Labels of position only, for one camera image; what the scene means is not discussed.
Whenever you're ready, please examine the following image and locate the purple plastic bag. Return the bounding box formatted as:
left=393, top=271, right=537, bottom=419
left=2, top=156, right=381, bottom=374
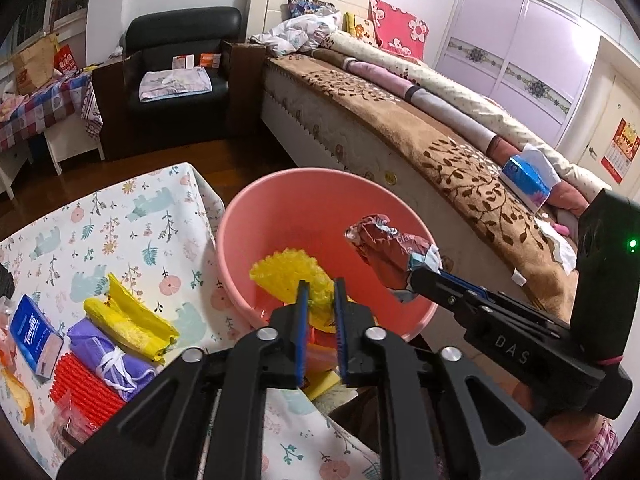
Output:
left=67, top=318, right=156, bottom=402

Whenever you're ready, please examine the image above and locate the red foam net sleeve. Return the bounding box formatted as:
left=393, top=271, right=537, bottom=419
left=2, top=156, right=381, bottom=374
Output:
left=49, top=353, right=125, bottom=427

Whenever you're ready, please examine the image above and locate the yellow foam net sleeve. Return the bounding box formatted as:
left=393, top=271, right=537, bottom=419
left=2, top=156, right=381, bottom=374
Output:
left=84, top=273, right=180, bottom=365

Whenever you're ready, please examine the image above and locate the yellow plastic wrapper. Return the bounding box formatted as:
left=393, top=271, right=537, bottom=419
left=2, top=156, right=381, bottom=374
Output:
left=250, top=248, right=335, bottom=334

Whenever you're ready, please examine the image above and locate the red foil wrapper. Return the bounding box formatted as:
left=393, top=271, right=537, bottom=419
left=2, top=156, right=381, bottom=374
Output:
left=345, top=214, right=442, bottom=304

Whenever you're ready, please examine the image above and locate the blue tissue packet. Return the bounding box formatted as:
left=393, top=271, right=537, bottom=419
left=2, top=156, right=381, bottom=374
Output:
left=10, top=295, right=63, bottom=380

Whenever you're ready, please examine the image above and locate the pink plastic trash bucket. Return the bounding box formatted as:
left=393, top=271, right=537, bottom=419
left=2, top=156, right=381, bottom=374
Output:
left=215, top=168, right=437, bottom=339

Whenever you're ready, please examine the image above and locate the person's right hand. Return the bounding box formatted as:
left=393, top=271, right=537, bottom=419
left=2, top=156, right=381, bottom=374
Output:
left=544, top=412, right=604, bottom=458

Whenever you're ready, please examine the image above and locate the yellow box under bucket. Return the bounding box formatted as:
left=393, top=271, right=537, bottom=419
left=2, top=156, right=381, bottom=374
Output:
left=302, top=370, right=341, bottom=401

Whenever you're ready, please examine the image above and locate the blue tissue box on bed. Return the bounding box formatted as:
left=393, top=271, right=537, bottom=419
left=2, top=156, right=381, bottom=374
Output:
left=500, top=143, right=561, bottom=212

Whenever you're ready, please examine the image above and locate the floral tablecloth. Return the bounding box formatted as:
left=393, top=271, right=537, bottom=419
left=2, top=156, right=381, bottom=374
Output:
left=1, top=162, right=381, bottom=479

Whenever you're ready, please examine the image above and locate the rolled quilt on bed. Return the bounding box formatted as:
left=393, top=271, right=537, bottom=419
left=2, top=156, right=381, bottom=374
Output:
left=302, top=32, right=612, bottom=203

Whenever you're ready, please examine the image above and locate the purple wardrobe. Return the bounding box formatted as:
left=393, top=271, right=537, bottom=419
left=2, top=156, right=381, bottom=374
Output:
left=436, top=0, right=600, bottom=146

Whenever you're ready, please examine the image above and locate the checkered cloth side table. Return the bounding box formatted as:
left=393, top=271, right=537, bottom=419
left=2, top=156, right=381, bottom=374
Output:
left=1, top=70, right=104, bottom=200

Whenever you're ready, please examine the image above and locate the folded newspaper on armchair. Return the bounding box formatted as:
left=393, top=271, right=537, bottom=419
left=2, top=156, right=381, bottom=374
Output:
left=138, top=67, right=213, bottom=103

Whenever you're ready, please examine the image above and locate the bed with brown blanket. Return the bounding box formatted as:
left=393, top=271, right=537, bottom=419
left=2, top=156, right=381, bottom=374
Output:
left=246, top=0, right=612, bottom=321

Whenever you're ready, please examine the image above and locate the red floral pillow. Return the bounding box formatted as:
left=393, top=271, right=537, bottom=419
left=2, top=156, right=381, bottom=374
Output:
left=369, top=0, right=428, bottom=60

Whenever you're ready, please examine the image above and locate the black leather armchair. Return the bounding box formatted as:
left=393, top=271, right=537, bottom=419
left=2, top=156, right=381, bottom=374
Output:
left=91, top=6, right=266, bottom=159

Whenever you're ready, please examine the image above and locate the brown paper bag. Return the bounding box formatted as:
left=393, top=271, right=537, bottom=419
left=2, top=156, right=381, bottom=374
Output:
left=11, top=34, right=58, bottom=94

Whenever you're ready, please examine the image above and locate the red wall calendar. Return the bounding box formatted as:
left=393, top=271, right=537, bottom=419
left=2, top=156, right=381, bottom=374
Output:
left=600, top=118, right=640, bottom=184

